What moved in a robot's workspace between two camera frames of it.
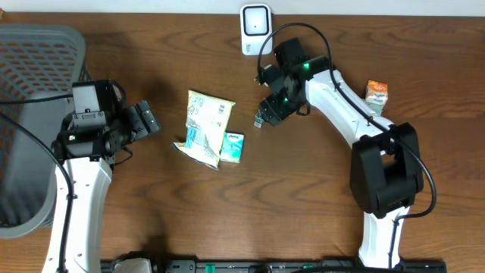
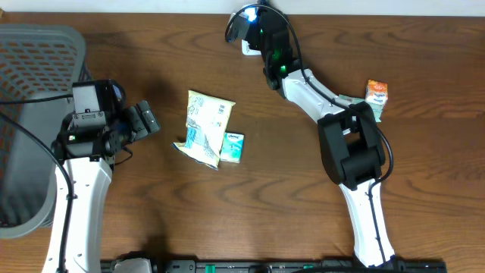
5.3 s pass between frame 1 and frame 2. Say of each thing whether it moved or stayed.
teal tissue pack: stayed
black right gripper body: moved
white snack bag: stayed
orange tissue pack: stayed
